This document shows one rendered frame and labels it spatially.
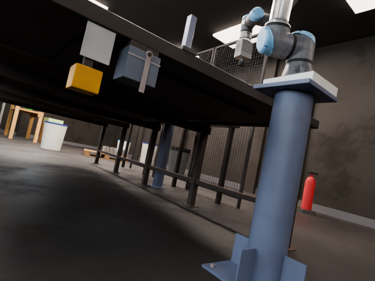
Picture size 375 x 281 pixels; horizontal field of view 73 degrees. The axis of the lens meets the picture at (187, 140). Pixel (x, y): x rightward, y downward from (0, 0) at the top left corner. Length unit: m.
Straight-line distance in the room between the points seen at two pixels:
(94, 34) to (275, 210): 0.97
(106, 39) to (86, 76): 0.16
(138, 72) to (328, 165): 4.30
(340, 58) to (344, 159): 1.81
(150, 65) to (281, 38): 0.59
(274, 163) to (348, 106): 3.98
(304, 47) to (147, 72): 0.71
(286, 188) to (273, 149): 0.17
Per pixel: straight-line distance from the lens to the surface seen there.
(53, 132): 6.81
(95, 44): 0.98
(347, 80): 5.24
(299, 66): 1.28
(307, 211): 4.32
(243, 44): 1.68
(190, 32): 3.78
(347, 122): 4.99
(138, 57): 1.00
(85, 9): 0.99
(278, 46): 1.26
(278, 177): 1.15
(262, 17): 1.66
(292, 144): 1.16
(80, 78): 0.91
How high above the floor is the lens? 0.47
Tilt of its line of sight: 4 degrees up
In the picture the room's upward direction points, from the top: 11 degrees clockwise
